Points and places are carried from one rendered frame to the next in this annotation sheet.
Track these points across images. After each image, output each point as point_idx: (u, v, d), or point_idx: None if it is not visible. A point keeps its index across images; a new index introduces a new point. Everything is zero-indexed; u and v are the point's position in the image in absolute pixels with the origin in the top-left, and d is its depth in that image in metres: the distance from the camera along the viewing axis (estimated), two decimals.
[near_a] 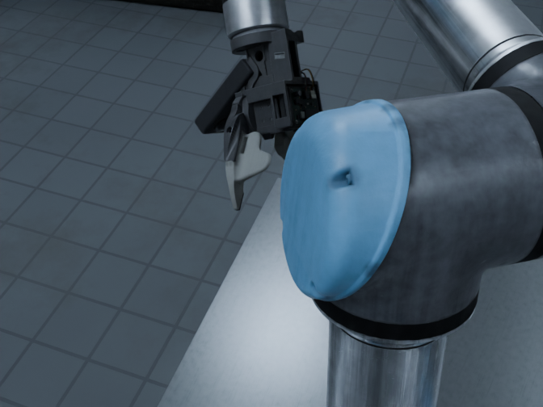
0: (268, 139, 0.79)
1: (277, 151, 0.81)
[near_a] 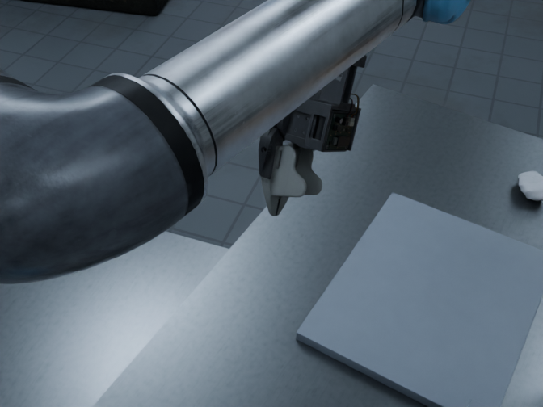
0: (292, 140, 0.78)
1: None
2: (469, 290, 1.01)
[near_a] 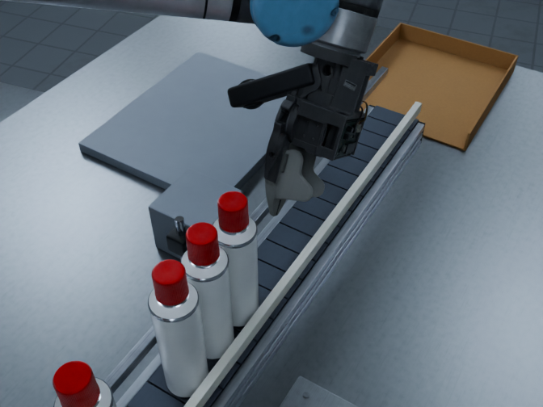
0: None
1: None
2: (237, 115, 1.18)
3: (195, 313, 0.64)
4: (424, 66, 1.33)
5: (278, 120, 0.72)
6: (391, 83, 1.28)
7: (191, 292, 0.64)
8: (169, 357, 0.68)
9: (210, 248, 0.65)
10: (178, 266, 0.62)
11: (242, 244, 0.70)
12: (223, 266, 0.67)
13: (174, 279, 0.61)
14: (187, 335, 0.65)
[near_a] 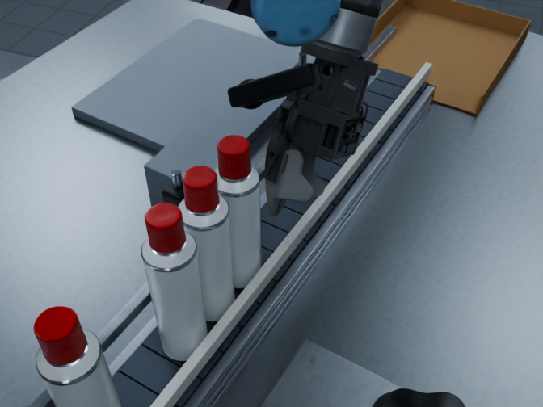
0: None
1: None
2: (237, 80, 1.12)
3: (192, 263, 0.59)
4: (433, 32, 1.27)
5: (278, 120, 0.72)
6: (398, 49, 1.23)
7: (189, 241, 0.59)
8: (164, 314, 0.62)
9: (209, 192, 0.59)
10: (174, 209, 0.56)
11: (244, 192, 0.64)
12: (223, 214, 0.62)
13: (170, 223, 0.55)
14: (183, 287, 0.60)
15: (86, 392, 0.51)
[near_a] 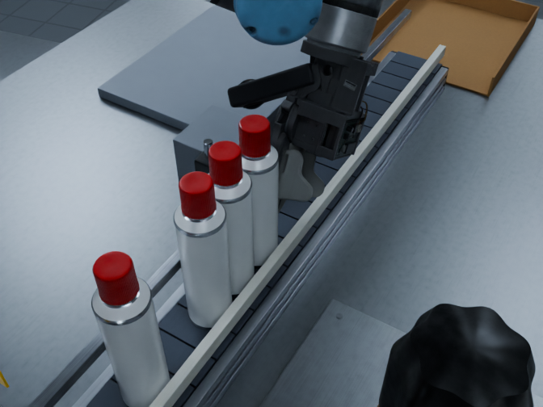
0: None
1: None
2: (257, 63, 1.16)
3: (222, 229, 0.62)
4: (444, 18, 1.31)
5: (278, 120, 0.72)
6: (411, 35, 1.27)
7: (219, 208, 0.62)
8: (194, 280, 0.65)
9: (234, 165, 0.62)
10: (206, 177, 0.59)
11: (263, 170, 0.67)
12: (246, 187, 0.65)
13: (203, 189, 0.58)
14: (213, 253, 0.63)
15: (137, 333, 0.55)
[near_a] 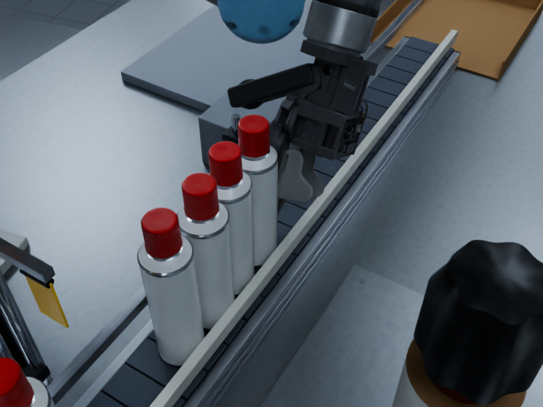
0: None
1: None
2: (274, 48, 1.20)
3: (225, 230, 0.62)
4: (454, 6, 1.35)
5: (278, 120, 0.72)
6: (423, 22, 1.30)
7: (221, 209, 0.62)
8: (198, 282, 0.65)
9: (235, 165, 0.62)
10: (209, 178, 0.59)
11: (261, 170, 0.67)
12: (247, 186, 0.65)
13: (206, 190, 0.58)
14: (217, 254, 0.63)
15: (180, 286, 0.59)
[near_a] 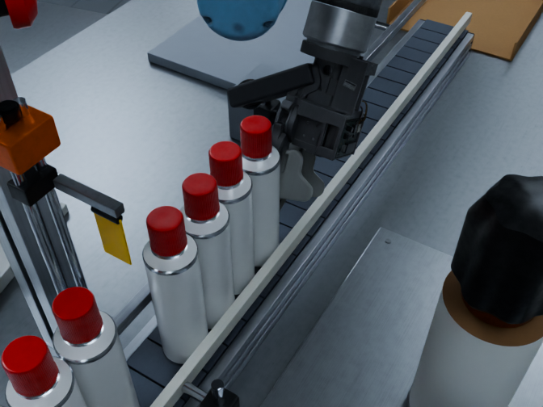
0: None
1: None
2: (294, 31, 1.25)
3: (228, 227, 0.62)
4: None
5: (278, 120, 0.72)
6: (436, 6, 1.35)
7: (220, 206, 0.62)
8: (203, 283, 0.65)
9: (233, 166, 0.62)
10: (208, 177, 0.59)
11: (266, 170, 0.67)
12: (246, 189, 0.64)
13: (208, 189, 0.58)
14: (222, 252, 0.63)
15: (183, 286, 0.59)
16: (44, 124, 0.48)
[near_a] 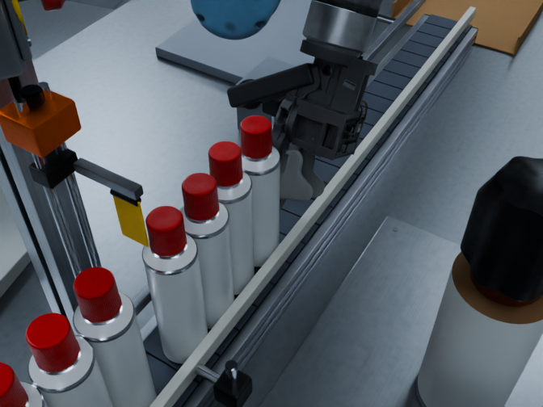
0: None
1: None
2: (300, 25, 1.26)
3: (228, 226, 0.62)
4: None
5: (278, 120, 0.72)
6: (439, 2, 1.36)
7: (220, 206, 0.62)
8: (203, 283, 0.65)
9: (232, 166, 0.62)
10: (208, 177, 0.60)
11: (266, 170, 0.67)
12: (245, 190, 0.64)
13: (208, 189, 0.58)
14: (222, 251, 0.63)
15: (181, 286, 0.59)
16: (66, 108, 0.49)
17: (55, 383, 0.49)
